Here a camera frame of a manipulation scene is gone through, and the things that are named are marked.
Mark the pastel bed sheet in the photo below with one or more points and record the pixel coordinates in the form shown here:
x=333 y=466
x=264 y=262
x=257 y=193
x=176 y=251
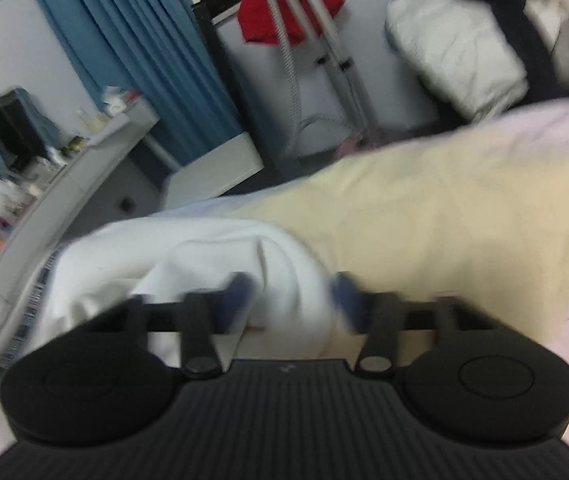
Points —
x=439 y=210

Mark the white puffy jacket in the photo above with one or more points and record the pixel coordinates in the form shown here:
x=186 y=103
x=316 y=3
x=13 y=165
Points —
x=456 y=50

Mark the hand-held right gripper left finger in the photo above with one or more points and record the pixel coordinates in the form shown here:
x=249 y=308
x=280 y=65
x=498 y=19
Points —
x=235 y=296

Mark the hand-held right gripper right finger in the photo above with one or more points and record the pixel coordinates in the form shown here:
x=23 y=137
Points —
x=350 y=298

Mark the white garment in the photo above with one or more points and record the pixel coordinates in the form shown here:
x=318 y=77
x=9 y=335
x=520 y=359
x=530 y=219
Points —
x=199 y=265

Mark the blue curtain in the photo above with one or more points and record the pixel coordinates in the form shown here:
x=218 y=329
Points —
x=139 y=55

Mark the dark garment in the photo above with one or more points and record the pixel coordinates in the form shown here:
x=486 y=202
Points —
x=519 y=35

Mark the metal tripod stand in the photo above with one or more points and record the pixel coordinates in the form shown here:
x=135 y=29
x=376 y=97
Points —
x=309 y=45

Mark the red garment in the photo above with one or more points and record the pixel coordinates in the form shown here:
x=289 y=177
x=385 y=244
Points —
x=284 y=10

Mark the white desk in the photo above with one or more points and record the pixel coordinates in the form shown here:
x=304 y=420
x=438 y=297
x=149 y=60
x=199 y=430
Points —
x=69 y=175

